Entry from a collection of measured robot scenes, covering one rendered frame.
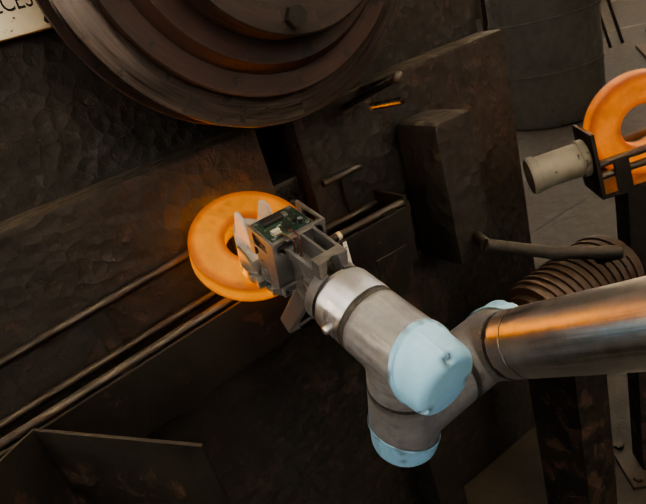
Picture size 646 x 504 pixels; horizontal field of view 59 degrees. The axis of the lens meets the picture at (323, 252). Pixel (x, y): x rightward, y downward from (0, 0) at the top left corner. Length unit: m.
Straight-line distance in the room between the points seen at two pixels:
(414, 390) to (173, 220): 0.42
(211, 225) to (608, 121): 0.61
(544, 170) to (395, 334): 0.51
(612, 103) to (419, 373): 0.60
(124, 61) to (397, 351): 0.40
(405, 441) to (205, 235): 0.35
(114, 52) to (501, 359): 0.50
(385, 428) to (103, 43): 0.48
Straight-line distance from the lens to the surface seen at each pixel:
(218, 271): 0.70
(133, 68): 0.65
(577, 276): 0.96
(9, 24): 0.77
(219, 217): 0.75
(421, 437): 0.60
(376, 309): 0.53
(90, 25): 0.65
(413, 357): 0.50
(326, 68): 0.73
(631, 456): 1.39
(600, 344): 0.52
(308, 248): 0.60
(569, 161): 0.96
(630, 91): 0.97
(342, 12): 0.67
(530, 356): 0.58
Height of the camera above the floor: 1.01
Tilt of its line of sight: 24 degrees down
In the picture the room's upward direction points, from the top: 17 degrees counter-clockwise
